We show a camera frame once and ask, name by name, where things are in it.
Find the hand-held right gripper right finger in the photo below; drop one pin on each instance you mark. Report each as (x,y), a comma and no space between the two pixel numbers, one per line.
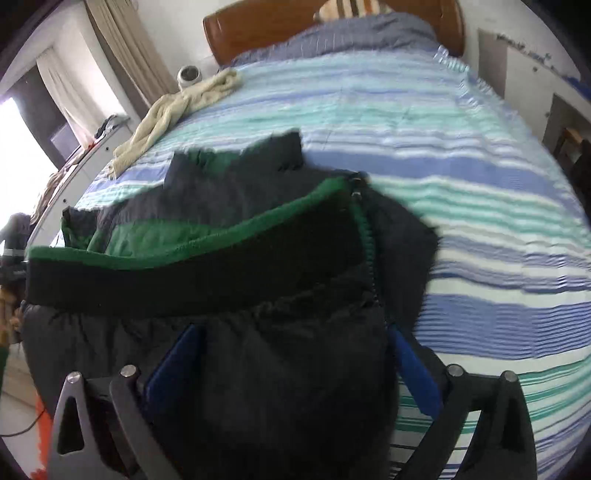
(415,374)

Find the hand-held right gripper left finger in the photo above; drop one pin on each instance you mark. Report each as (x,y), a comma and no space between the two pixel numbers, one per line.
(173,364)

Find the black puffer jacket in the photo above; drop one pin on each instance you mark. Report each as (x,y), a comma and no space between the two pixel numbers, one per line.
(277,369)

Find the white dresser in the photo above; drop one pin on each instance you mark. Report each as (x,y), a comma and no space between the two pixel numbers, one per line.
(92,157)

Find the orange fabric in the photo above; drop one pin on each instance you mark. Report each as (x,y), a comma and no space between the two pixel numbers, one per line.
(44,434)

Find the dark clutter on dresser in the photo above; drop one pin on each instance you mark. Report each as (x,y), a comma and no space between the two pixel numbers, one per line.
(105,127)

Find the sheer white curtain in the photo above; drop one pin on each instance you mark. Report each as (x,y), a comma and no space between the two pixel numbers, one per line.
(64,92)

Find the striped bed sheet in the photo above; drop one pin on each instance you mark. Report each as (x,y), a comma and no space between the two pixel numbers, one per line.
(461,184)

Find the beige garment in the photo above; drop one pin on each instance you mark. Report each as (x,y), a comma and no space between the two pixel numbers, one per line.
(171,108)

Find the beige curtain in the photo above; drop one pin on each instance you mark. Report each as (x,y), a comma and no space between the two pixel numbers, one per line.
(129,46)

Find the round white device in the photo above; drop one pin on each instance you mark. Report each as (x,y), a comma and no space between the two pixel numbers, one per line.
(189,76)

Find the wooden chair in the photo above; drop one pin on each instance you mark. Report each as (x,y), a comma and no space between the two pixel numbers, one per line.
(567,141)

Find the white desk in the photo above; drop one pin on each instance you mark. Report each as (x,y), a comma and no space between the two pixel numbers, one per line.
(521,78)

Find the wooden headboard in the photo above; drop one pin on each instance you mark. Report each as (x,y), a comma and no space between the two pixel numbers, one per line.
(258,23)

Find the blue checked duvet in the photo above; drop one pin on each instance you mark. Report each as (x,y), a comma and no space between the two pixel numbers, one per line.
(369,37)

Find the striped pillow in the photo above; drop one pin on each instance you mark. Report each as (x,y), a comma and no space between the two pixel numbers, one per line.
(351,9)

